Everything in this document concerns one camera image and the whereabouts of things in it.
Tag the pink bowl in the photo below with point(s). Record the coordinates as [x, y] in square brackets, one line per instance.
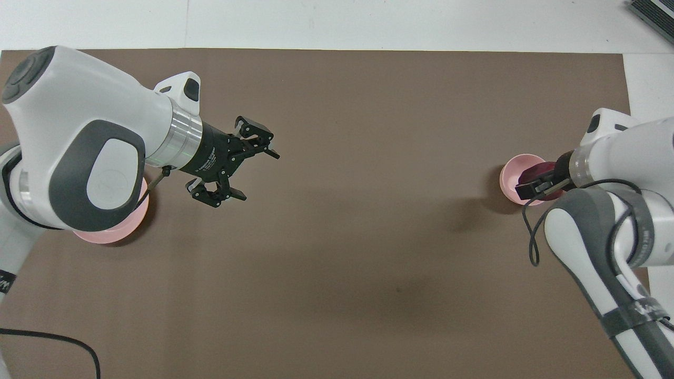
[509, 181]

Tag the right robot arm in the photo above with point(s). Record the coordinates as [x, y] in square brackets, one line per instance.
[616, 221]

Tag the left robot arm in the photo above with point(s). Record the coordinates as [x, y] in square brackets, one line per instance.
[79, 110]

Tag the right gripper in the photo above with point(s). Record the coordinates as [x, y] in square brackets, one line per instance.
[563, 165]

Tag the pink plate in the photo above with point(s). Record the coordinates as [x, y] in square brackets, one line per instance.
[113, 229]

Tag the dark red apple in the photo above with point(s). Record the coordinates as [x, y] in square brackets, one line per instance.
[538, 171]

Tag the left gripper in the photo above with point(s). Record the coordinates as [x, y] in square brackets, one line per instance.
[211, 152]

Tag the dark grey ribbed panel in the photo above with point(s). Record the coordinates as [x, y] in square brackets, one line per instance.
[655, 13]

